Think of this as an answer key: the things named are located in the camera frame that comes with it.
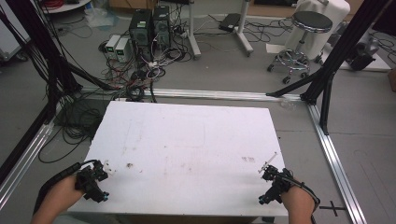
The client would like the black computer tower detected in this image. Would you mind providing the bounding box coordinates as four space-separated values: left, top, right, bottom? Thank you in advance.
152 5 172 50
128 8 154 62

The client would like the person's right hand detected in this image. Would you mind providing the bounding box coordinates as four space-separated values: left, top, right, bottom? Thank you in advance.
279 185 316 220

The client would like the clear plastic bag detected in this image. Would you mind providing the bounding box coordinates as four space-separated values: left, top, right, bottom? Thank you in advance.
84 6 120 30

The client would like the flat black box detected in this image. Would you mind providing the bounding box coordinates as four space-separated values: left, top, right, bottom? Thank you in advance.
218 12 242 33

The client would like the white stand leg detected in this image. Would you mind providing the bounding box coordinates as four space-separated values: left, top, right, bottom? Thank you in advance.
186 0 203 61
233 0 255 58

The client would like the thin black cable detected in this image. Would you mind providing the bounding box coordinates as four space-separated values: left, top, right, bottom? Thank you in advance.
290 175 321 224

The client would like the white power supply box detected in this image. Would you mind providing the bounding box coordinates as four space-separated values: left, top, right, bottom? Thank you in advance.
114 37 131 63
105 34 121 60

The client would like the black sleeved cable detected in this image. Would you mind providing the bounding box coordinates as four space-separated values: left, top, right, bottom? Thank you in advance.
32 159 98 217

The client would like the black round stool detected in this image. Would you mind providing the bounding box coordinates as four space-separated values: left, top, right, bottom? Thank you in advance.
266 10 334 85

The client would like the thin white stick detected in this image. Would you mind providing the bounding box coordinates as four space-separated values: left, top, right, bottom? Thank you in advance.
258 151 278 175

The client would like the aluminium floor rail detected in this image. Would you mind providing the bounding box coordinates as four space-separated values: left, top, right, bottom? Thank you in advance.
0 120 56 211
306 102 368 224
78 87 304 103

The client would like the tangle of floor cables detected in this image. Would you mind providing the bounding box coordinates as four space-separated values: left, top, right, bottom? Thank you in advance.
36 18 194 164

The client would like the black frame post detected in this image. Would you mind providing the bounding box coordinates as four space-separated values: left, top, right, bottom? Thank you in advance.
0 0 122 125
265 0 393 136

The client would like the round white table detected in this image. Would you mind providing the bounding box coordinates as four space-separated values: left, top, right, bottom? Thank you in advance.
39 0 92 15

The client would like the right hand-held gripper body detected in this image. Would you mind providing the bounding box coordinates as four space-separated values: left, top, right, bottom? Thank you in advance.
269 168 295 200

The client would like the person's left hand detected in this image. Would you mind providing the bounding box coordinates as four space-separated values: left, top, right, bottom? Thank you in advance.
43 175 86 220

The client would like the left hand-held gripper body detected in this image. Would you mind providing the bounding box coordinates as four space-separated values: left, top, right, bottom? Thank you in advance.
74 169 98 201

